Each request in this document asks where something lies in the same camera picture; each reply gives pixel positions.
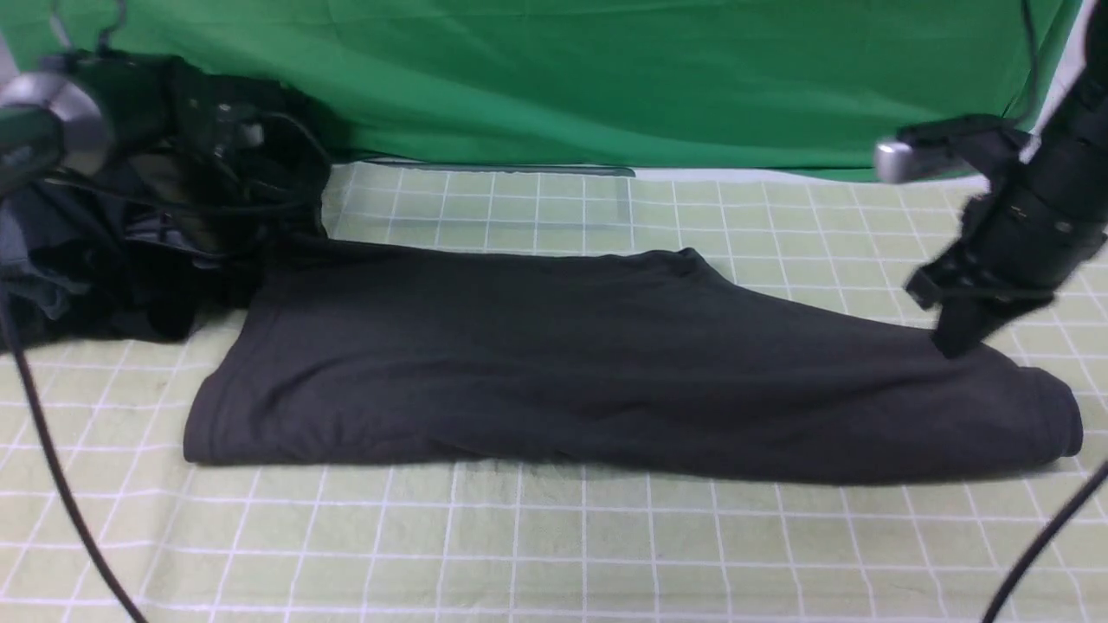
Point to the gray long-sleeved shirt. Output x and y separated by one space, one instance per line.
368 354

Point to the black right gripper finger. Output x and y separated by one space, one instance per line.
964 322

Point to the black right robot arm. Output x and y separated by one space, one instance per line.
1072 141

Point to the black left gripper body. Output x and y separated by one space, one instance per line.
240 140

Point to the pile of dark clothes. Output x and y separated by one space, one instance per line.
134 264

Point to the green backdrop cloth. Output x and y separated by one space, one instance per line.
803 87

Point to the light green checkered tablecloth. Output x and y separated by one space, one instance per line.
505 543

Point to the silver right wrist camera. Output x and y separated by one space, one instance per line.
896 162

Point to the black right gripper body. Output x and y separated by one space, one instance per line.
1017 246

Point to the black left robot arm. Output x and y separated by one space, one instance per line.
138 106

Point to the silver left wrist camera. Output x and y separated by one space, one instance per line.
52 121

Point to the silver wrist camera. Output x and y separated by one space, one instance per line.
52 121
896 162

